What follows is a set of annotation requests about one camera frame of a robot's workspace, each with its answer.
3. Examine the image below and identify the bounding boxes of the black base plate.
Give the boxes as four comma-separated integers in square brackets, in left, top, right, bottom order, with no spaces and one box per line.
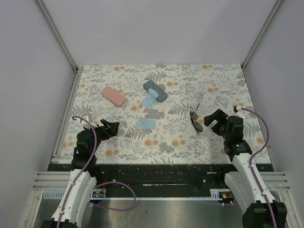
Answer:
[46,163,276,198]

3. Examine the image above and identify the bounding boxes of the right aluminium frame post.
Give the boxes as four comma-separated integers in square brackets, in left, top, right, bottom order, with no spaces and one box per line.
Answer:
[241,0,284,71]

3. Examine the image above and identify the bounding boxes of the white slotted cable duct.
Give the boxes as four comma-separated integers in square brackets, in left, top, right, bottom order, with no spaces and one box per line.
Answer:
[44,189,236,200]

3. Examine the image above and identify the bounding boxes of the light blue cleaning cloth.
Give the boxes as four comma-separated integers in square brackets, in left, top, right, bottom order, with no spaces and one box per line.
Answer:
[141,88,159,109]

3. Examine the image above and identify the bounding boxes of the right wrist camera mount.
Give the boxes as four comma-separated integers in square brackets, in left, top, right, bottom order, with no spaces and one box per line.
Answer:
[233,106,246,119]

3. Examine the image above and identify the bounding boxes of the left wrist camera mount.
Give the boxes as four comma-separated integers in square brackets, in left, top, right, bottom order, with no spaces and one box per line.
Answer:
[80,113,99,129]

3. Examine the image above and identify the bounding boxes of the aluminium frame post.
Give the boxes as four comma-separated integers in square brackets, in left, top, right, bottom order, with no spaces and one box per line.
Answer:
[35,0,78,72]
[241,0,284,71]

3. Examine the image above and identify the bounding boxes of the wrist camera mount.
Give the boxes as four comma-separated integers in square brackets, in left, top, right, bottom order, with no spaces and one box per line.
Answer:
[80,113,99,129]
[233,106,246,119]

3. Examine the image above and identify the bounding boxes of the white frame sunglasses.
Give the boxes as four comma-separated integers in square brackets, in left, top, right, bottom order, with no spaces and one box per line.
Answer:
[174,91,204,113]

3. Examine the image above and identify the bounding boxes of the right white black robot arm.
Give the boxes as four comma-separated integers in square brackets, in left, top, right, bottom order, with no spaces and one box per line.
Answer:
[204,107,287,228]

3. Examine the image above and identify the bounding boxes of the black aviator sunglasses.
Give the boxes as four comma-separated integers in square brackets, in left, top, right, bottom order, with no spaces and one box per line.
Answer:
[190,112,203,134]

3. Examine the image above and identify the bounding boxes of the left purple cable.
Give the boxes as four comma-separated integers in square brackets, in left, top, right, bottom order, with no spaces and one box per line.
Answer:
[55,115,137,228]

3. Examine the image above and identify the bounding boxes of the floral patterned table mat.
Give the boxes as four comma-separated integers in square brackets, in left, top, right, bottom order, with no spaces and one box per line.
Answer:
[72,64,271,164]

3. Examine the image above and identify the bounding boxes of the left aluminium frame post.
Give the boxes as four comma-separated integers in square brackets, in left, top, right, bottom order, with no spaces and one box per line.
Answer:
[35,0,78,72]

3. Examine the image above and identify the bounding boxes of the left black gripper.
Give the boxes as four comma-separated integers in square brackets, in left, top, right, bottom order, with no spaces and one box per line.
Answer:
[84,119,119,154]

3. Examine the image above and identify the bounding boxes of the grey-blue glasses case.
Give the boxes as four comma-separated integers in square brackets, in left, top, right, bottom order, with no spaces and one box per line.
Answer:
[143,80,168,103]

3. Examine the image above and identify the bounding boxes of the left aluminium side rail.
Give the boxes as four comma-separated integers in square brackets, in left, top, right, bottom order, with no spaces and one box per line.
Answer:
[49,66,84,164]

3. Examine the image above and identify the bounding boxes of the pink glasses case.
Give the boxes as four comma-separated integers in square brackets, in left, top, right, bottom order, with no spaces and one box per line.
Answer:
[101,86,126,107]

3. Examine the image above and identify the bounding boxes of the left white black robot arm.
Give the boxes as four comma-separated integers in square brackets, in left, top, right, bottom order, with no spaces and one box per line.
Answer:
[41,116,120,228]

